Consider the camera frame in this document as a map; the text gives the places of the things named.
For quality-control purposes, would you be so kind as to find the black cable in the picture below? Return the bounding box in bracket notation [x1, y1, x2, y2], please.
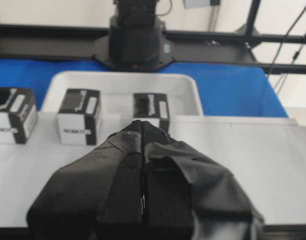
[269, 0, 306, 92]

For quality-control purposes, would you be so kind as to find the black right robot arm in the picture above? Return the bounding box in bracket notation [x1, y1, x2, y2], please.
[96, 0, 264, 240]

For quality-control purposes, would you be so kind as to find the blue table mat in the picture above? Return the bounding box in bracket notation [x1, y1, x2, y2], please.
[0, 58, 288, 118]

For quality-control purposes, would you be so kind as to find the farthest black Dynamixel box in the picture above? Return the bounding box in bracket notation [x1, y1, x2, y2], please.
[0, 87, 38, 145]

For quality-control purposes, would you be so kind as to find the black aluminium frame rail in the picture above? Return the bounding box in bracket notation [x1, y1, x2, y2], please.
[0, 23, 306, 75]

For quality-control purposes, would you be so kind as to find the white plastic tray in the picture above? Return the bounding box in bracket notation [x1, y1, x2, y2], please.
[40, 71, 204, 119]

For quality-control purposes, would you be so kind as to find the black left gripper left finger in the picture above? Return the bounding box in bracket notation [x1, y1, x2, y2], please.
[26, 120, 142, 240]

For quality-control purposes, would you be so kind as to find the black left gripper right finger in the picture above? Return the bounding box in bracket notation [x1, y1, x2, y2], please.
[142, 121, 264, 240]

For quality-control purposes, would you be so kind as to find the black Dynamixel box from tray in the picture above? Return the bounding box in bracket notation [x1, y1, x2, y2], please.
[133, 92, 170, 133]

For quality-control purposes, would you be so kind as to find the middle black Dynamixel box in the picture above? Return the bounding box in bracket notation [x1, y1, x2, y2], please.
[57, 88, 102, 146]

